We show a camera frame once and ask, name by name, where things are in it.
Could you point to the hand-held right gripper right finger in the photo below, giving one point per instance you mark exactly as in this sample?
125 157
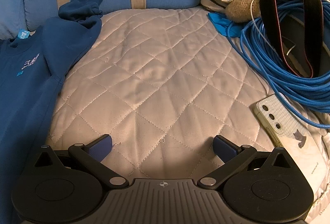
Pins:
224 148

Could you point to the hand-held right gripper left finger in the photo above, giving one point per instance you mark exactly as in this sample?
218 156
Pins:
101 148

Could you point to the dark blue sweatshirt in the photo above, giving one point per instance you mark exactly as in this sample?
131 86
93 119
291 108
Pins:
25 84

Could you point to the smartphone in clear case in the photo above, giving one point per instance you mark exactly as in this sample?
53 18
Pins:
288 131

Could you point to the small blue cloth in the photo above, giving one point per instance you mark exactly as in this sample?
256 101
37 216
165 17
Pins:
221 22

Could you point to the beige plush toy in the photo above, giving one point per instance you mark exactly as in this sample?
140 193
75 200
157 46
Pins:
239 8

